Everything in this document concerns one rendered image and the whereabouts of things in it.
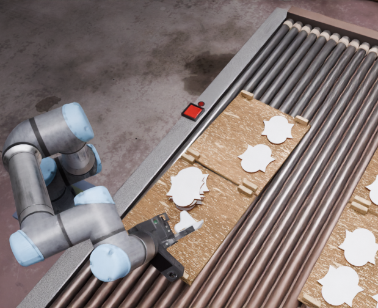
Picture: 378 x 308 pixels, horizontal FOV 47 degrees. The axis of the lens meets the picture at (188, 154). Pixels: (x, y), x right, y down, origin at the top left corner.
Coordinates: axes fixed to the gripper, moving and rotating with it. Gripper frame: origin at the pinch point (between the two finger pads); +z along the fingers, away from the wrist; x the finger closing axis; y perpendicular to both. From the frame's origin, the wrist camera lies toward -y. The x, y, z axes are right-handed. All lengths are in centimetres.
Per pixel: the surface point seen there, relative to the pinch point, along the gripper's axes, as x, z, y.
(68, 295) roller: 54, 9, 2
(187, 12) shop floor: 25, 254, 173
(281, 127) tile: -25, 73, 20
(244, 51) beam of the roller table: -24, 103, 65
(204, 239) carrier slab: 11.6, 34.2, -4.2
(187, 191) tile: 9.2, 36.2, 13.4
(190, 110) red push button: 5, 69, 46
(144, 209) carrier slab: 27.4, 33.9, 15.8
